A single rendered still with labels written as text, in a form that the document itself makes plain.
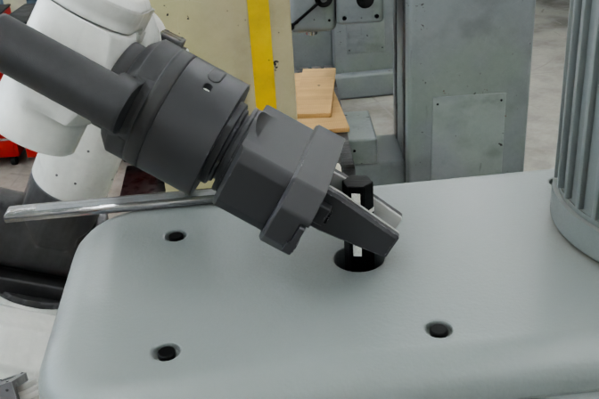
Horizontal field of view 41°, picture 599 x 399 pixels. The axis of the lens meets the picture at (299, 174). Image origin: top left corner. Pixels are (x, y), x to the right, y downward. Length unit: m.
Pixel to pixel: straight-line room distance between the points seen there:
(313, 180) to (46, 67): 0.18
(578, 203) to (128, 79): 0.32
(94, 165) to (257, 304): 0.39
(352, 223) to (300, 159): 0.06
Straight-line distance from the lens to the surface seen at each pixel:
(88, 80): 0.50
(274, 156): 0.52
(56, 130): 0.56
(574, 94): 0.57
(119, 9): 0.54
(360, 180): 0.55
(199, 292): 0.56
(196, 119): 0.52
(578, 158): 0.59
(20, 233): 0.96
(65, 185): 0.91
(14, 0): 9.24
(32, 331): 0.96
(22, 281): 0.99
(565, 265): 0.58
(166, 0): 2.27
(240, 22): 2.28
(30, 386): 0.87
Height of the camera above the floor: 2.20
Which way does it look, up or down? 26 degrees down
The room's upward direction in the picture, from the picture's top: 4 degrees counter-clockwise
